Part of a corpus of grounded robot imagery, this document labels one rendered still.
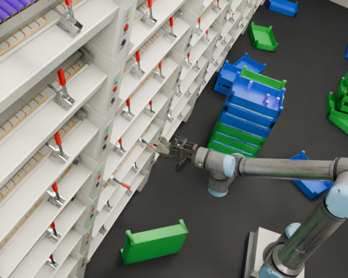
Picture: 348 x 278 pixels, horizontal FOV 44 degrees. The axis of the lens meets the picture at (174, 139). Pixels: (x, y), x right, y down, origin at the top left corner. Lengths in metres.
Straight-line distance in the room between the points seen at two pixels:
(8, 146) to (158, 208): 1.66
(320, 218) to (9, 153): 1.22
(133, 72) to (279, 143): 1.90
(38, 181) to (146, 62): 0.60
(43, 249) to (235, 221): 1.40
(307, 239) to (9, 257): 1.14
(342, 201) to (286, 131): 1.69
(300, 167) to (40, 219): 1.06
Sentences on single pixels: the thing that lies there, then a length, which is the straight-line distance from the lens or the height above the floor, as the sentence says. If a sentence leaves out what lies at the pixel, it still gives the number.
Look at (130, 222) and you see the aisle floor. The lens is 2.40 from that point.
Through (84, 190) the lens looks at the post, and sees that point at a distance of 1.48.
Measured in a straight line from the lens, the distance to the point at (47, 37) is 0.85.
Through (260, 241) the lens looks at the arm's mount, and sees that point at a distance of 2.42.
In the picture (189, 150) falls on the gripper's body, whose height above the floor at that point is 0.66.
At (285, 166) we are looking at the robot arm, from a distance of 1.88.
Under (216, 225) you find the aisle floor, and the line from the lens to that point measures 2.52.
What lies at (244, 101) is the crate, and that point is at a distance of 2.49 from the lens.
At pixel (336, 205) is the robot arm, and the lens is 1.67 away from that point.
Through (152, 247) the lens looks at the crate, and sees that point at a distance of 2.20.
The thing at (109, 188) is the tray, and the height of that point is 0.54.
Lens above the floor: 2.00
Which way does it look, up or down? 45 degrees down
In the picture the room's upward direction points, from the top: 19 degrees clockwise
